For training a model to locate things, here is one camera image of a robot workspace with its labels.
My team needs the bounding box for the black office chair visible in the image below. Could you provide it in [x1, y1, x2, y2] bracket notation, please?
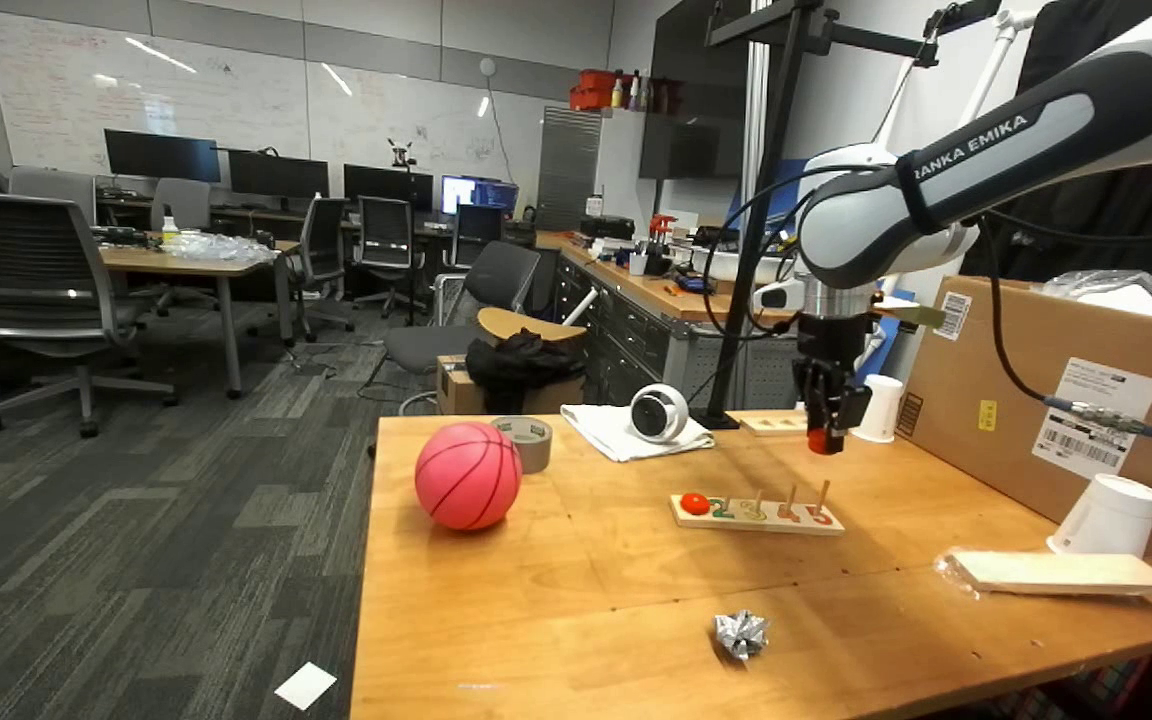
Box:
[379, 237, 550, 391]

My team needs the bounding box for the white paper scrap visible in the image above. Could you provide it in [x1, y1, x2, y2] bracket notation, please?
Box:
[273, 662, 342, 715]

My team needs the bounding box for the wooden strip with holes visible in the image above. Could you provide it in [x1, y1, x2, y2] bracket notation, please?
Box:
[734, 406, 817, 440]

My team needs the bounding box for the yellow green wrist camera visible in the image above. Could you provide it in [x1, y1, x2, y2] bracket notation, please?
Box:
[868, 299, 947, 332]

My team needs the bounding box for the white paper cup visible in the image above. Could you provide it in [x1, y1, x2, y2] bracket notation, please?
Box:
[1046, 468, 1152, 562]
[851, 373, 908, 450]

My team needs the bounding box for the wooden peg board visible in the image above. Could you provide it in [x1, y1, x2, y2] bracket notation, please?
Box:
[667, 482, 851, 539]

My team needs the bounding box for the white paper sheet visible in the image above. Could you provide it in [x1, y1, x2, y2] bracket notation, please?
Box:
[561, 400, 722, 468]

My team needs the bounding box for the wooden office desk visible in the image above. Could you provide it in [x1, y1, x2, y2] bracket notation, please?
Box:
[94, 237, 303, 400]

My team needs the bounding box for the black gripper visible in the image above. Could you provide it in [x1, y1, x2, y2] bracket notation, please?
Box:
[794, 317, 871, 462]

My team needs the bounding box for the black computer monitor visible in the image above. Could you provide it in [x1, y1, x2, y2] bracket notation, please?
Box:
[223, 143, 338, 210]
[342, 159, 436, 219]
[100, 124, 223, 189]

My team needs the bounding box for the grey mesh office chair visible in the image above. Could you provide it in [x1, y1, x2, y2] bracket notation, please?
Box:
[0, 186, 185, 440]

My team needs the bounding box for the black stand pole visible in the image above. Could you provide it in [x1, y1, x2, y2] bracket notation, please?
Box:
[699, 0, 943, 434]

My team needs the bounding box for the large cardboard box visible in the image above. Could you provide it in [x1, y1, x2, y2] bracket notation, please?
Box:
[905, 278, 1152, 562]

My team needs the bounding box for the white wooden plank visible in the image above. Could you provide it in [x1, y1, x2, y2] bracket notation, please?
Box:
[942, 544, 1152, 603]

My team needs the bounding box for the pink basketball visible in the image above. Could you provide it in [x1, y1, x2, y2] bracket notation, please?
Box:
[411, 421, 528, 536]

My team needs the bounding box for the wooden stool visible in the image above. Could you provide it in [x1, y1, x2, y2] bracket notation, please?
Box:
[466, 306, 596, 418]

